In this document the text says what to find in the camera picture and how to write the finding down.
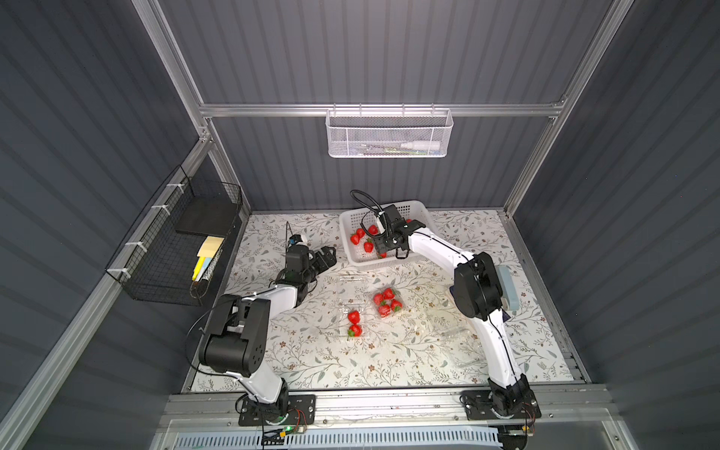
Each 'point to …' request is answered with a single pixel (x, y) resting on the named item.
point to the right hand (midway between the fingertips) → (386, 239)
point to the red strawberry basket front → (354, 330)
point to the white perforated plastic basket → (357, 247)
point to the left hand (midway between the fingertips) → (331, 253)
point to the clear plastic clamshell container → (388, 302)
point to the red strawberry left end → (355, 239)
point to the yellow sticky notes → (206, 253)
